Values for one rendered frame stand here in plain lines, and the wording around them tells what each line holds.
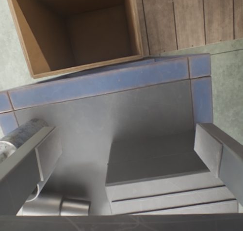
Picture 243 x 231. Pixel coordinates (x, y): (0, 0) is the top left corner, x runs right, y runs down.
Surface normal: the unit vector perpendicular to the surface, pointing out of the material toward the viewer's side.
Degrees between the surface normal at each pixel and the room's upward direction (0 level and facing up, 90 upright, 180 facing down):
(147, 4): 0
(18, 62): 0
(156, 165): 90
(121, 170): 90
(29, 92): 0
